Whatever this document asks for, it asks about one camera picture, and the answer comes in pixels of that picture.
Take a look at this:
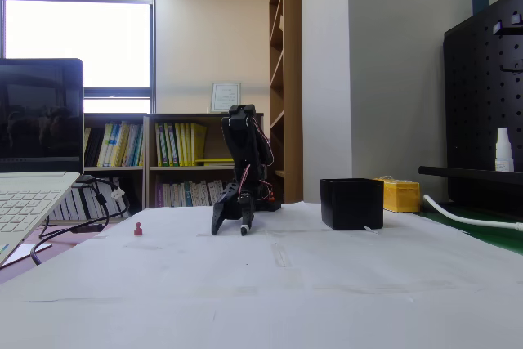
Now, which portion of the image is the black square plastic cup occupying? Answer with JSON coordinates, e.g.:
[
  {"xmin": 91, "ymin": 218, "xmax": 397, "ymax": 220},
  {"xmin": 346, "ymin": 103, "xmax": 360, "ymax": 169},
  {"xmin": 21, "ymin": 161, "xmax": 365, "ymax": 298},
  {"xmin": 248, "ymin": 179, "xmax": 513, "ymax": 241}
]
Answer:
[{"xmin": 319, "ymin": 177, "xmax": 385, "ymax": 231}]

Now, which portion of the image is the yellow cardboard box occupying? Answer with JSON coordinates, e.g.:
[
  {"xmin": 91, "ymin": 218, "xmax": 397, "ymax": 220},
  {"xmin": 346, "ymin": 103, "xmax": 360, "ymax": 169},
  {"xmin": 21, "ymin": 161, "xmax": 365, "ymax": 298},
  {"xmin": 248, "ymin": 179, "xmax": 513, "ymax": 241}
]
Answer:
[{"xmin": 373, "ymin": 176, "xmax": 422, "ymax": 214}]

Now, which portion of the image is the low wooden bookshelf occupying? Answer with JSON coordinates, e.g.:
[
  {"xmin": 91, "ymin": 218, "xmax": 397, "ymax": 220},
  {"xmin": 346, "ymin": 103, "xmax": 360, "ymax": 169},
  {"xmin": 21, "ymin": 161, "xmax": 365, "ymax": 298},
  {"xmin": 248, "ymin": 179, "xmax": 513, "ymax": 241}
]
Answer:
[
  {"xmin": 145, "ymin": 112, "xmax": 266, "ymax": 209},
  {"xmin": 83, "ymin": 112, "xmax": 149, "ymax": 226}
]

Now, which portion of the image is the yellow spine book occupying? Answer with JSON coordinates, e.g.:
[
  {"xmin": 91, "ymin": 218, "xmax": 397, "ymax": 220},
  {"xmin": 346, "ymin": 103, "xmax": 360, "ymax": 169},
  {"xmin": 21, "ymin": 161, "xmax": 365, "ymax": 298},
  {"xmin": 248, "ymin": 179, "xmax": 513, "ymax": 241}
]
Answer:
[{"xmin": 190, "ymin": 123, "xmax": 208, "ymax": 167}]

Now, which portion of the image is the white taped paper cover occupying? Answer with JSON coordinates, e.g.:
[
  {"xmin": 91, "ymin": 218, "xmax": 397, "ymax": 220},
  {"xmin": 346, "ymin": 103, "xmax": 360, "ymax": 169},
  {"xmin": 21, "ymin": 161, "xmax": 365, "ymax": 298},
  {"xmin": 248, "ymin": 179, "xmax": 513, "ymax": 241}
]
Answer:
[{"xmin": 0, "ymin": 200, "xmax": 523, "ymax": 349}]

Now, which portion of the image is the framed white certificate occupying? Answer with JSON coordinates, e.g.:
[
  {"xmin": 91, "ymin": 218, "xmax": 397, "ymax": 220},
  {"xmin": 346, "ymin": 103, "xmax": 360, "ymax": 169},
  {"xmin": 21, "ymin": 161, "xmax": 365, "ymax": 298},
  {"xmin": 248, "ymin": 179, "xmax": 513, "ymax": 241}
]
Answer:
[{"xmin": 211, "ymin": 81, "xmax": 242, "ymax": 114}]

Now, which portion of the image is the tall wooden bookshelf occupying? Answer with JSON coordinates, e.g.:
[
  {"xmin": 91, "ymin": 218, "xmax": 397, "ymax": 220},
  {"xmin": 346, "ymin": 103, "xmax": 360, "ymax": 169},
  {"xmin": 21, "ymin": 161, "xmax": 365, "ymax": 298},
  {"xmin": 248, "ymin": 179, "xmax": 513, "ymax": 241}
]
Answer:
[{"xmin": 268, "ymin": 0, "xmax": 303, "ymax": 205}]

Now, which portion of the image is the loose white paper sheet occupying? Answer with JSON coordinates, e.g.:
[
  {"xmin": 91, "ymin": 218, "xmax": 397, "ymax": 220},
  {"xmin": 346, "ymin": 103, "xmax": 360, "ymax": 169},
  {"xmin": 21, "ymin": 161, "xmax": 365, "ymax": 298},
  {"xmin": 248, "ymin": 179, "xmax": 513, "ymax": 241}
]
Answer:
[{"xmin": 6, "ymin": 242, "xmax": 54, "ymax": 265}]

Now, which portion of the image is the white keyboard laptop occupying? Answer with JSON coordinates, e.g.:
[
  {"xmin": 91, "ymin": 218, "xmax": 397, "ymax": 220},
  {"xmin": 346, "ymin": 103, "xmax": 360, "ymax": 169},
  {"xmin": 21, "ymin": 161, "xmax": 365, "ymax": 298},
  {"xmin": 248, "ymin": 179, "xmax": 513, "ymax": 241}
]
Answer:
[{"xmin": 0, "ymin": 57, "xmax": 85, "ymax": 266}]

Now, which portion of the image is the large bright window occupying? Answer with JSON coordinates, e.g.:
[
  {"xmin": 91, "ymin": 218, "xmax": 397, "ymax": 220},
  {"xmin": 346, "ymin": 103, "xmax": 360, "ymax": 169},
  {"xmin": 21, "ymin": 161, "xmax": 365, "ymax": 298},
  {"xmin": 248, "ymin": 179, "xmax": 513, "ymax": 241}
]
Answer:
[{"xmin": 0, "ymin": 0, "xmax": 154, "ymax": 115}]

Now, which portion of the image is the green desk mat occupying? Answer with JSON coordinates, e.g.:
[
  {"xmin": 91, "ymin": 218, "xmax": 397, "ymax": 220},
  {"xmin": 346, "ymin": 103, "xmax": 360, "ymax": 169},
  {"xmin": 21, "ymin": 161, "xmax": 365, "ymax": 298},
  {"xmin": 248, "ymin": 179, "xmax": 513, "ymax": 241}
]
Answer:
[{"xmin": 414, "ymin": 204, "xmax": 523, "ymax": 254}]

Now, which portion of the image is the white plastic bottle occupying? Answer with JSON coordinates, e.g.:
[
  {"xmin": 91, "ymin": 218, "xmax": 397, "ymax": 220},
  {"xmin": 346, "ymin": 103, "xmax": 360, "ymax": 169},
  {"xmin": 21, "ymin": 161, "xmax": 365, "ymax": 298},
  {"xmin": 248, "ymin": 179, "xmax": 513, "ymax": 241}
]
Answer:
[{"xmin": 494, "ymin": 127, "xmax": 515, "ymax": 172}]

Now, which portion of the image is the red white servo cable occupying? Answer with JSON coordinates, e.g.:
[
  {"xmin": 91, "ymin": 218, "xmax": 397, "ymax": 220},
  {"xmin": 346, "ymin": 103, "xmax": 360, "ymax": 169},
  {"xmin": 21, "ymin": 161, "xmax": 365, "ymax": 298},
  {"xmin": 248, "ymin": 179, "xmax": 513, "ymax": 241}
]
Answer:
[{"xmin": 241, "ymin": 114, "xmax": 274, "ymax": 203}]

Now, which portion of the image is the black usb cable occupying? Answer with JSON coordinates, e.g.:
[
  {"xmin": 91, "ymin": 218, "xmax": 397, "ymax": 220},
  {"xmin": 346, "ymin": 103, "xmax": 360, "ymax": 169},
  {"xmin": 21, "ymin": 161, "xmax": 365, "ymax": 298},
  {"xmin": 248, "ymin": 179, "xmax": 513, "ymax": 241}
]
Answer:
[
  {"xmin": 30, "ymin": 176, "xmax": 111, "ymax": 267},
  {"xmin": 87, "ymin": 177, "xmax": 132, "ymax": 220}
]

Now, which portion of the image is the white power strip cable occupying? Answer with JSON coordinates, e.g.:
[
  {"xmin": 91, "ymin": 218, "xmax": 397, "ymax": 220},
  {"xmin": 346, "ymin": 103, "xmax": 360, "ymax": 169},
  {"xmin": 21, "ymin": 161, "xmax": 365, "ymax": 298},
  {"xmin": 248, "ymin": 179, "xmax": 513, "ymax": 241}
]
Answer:
[{"xmin": 422, "ymin": 193, "xmax": 523, "ymax": 232}]

